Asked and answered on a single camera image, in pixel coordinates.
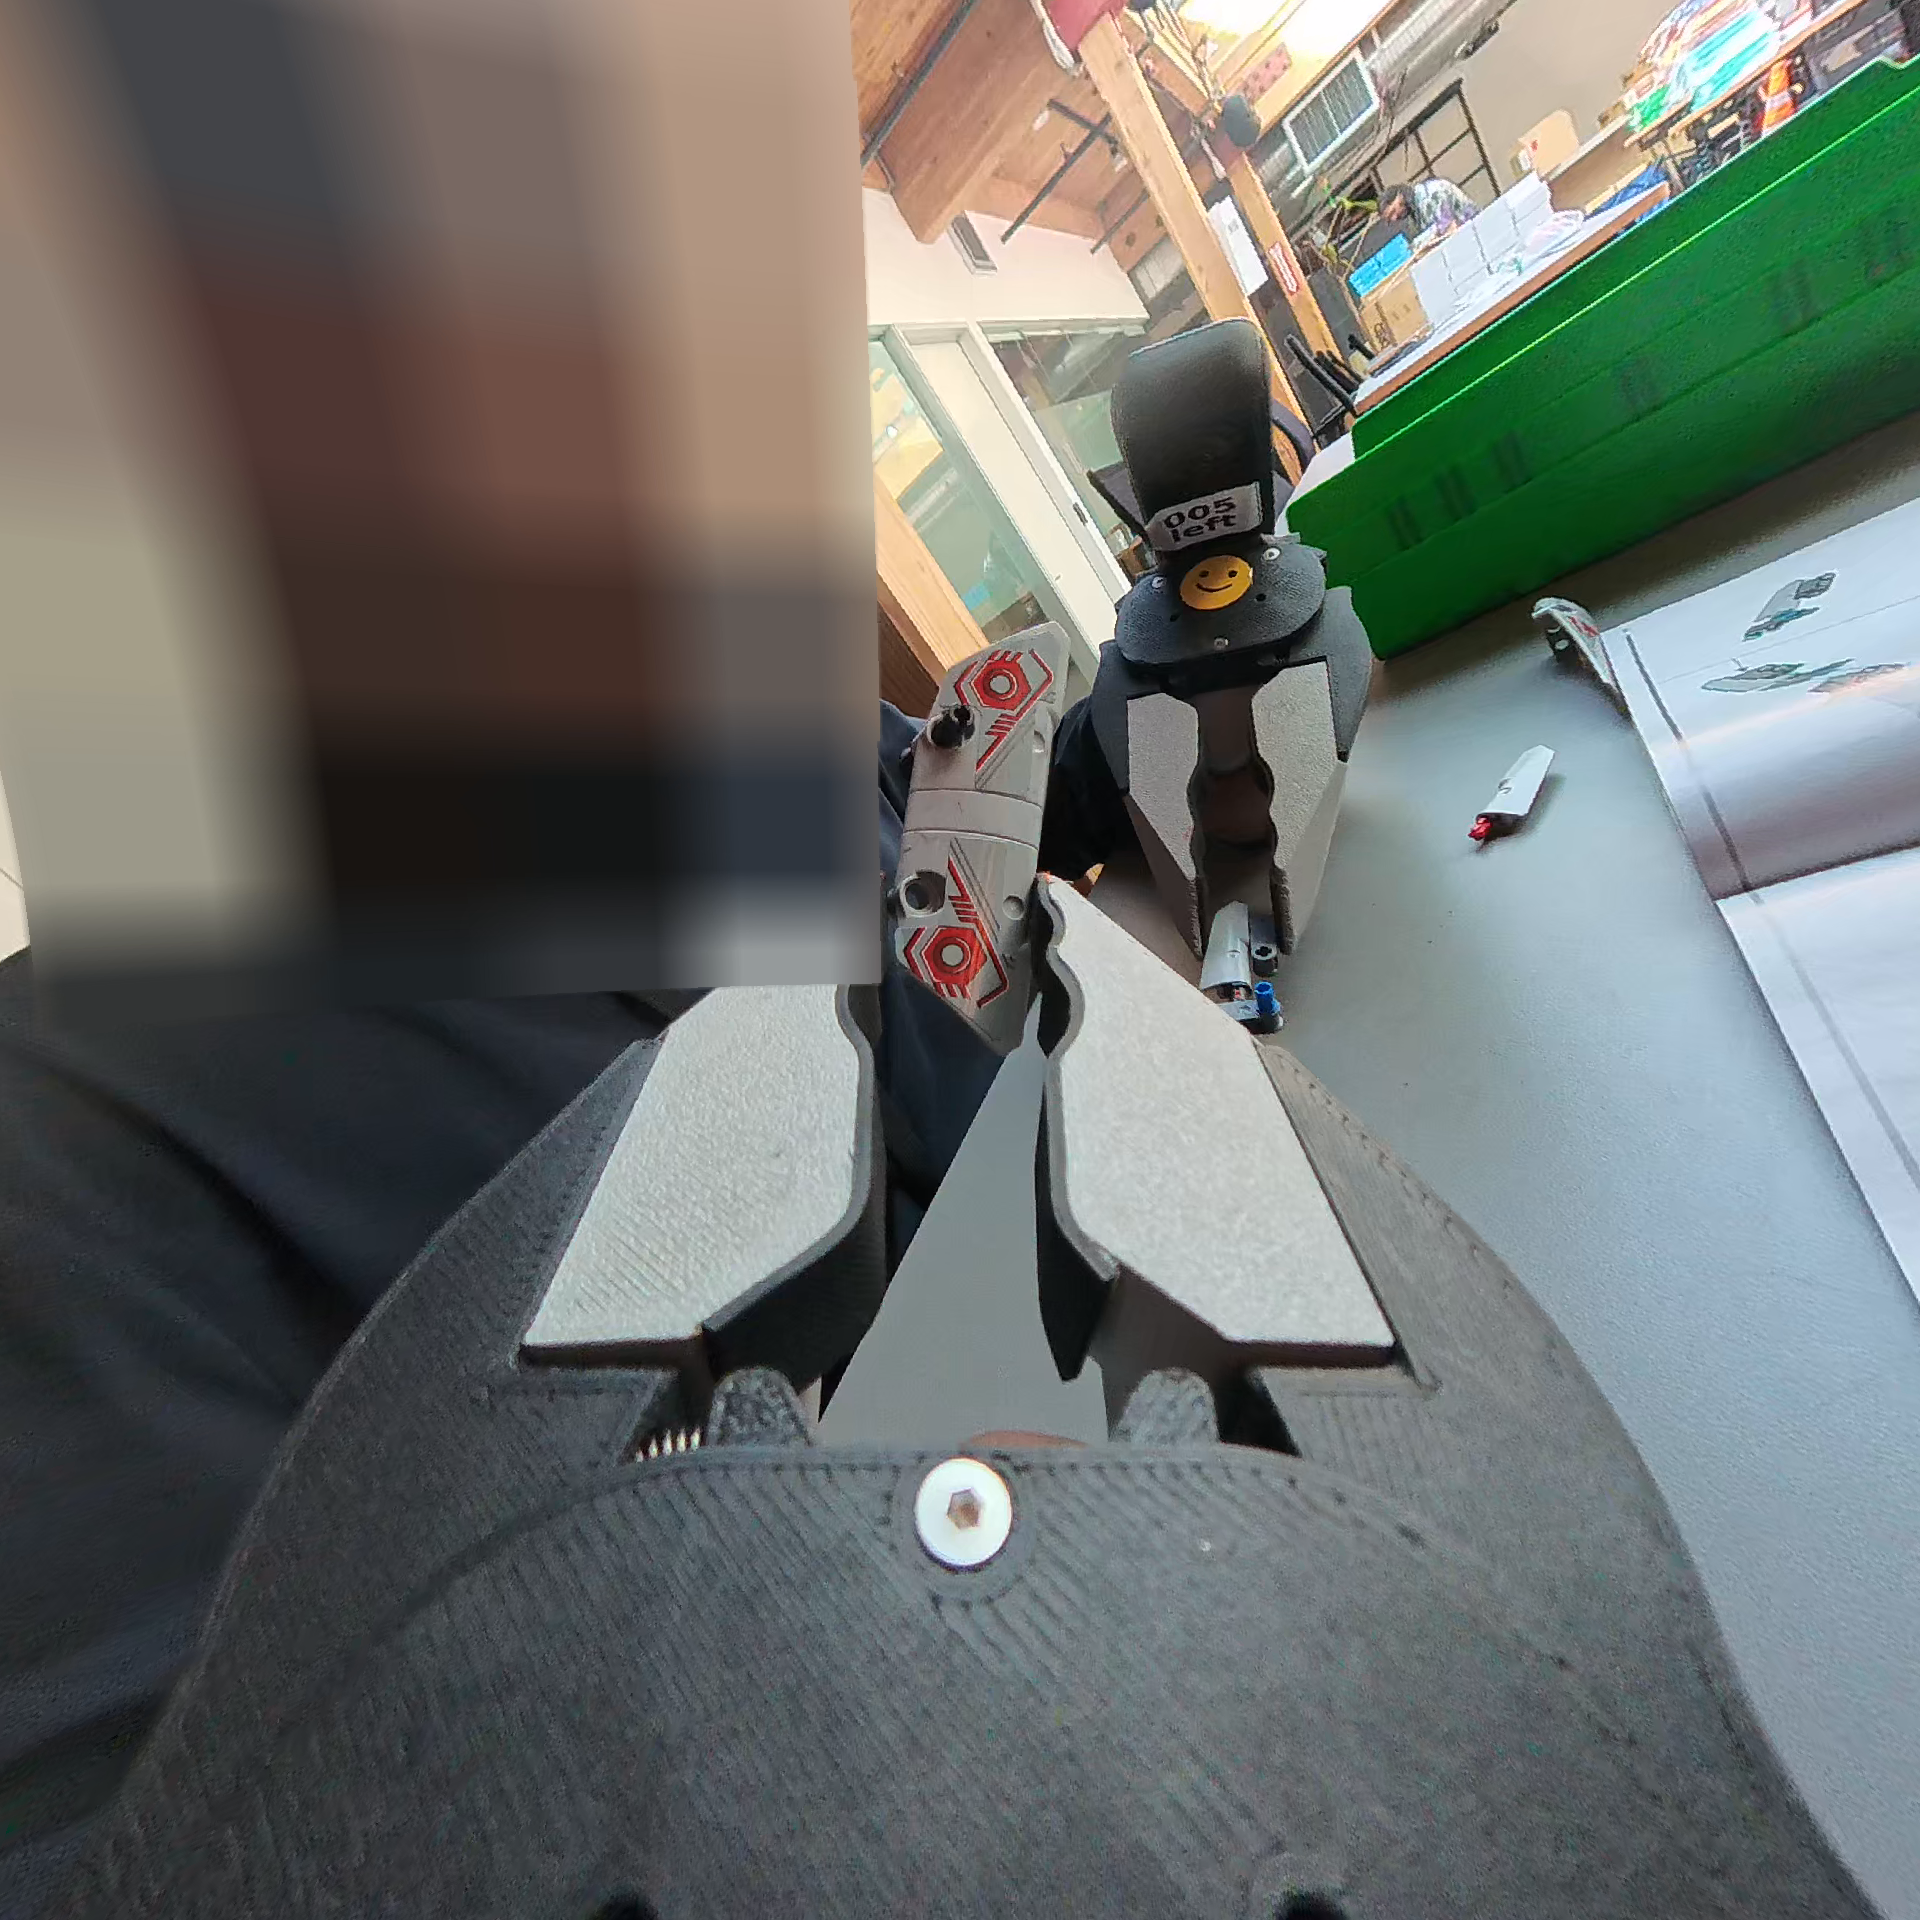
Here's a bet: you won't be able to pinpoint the wooden post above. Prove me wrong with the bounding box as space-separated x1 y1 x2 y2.
1072 0 1269 338

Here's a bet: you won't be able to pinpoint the grey curved lego piece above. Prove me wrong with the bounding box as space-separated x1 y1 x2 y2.
1533 595 1629 712

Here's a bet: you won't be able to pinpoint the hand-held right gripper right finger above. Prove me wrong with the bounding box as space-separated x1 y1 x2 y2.
1031 877 1401 1385

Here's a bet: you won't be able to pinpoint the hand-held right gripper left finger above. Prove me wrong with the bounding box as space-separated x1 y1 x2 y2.
519 977 889 1389

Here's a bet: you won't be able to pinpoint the lego instruction booklet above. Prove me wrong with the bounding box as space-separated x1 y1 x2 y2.
1602 495 1920 1247

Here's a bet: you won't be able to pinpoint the green plastic barrier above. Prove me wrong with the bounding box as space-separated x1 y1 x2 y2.
1287 59 1920 662

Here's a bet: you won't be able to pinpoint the person's left forearm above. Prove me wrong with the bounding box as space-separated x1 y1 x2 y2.
1036 704 1164 888

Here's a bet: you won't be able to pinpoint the stack of white boxes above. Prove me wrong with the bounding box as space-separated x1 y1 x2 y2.
1409 170 1566 318

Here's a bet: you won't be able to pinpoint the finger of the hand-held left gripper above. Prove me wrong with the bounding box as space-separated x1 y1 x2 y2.
1238 656 1345 943
1121 695 1216 960

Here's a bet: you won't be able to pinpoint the small grey lego blue pin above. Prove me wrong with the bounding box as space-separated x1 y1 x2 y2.
1199 901 1288 1033

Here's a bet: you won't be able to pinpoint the person's dark clothing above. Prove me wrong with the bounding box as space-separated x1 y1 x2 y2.
0 960 992 1847

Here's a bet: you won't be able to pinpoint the glass door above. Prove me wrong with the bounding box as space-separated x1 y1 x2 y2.
871 321 1142 662

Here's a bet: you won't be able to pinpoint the grey lego panel red stickers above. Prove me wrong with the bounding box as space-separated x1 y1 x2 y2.
886 622 1069 1050

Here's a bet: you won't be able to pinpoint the shelf of colourful packages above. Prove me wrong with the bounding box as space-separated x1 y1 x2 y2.
1626 0 1920 152

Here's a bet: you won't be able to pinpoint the wooden workbench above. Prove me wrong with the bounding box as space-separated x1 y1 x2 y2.
1351 187 1672 413

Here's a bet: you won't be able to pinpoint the white lego piece red pin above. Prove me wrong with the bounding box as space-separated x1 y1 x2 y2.
1469 744 1557 845

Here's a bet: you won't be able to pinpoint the white air vent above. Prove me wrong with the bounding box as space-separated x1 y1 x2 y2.
1281 53 1382 166

